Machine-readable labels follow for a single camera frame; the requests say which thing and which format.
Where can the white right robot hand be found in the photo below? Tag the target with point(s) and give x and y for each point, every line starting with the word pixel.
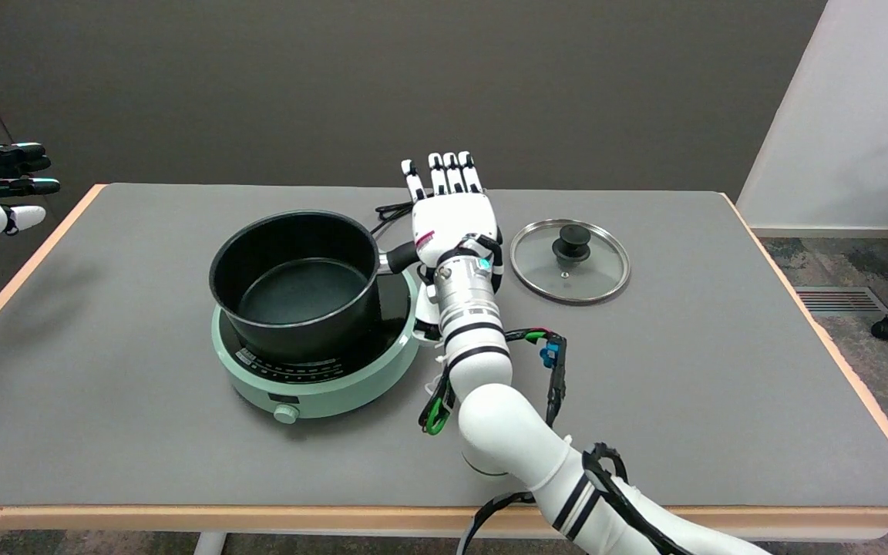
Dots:
pixel 452 223

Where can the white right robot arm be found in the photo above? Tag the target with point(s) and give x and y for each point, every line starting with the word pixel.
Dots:
pixel 506 432

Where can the glass lid with black knob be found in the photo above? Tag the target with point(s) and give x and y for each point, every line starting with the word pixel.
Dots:
pixel 567 270

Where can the green round induction cooker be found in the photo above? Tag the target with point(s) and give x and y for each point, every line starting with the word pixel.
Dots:
pixel 336 393

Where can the grey table mat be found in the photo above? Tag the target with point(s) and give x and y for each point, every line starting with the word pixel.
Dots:
pixel 182 447

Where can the floor vent grille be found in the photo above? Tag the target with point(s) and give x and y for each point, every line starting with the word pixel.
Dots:
pixel 837 301

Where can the white table leg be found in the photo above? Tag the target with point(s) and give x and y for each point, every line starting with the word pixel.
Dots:
pixel 210 544

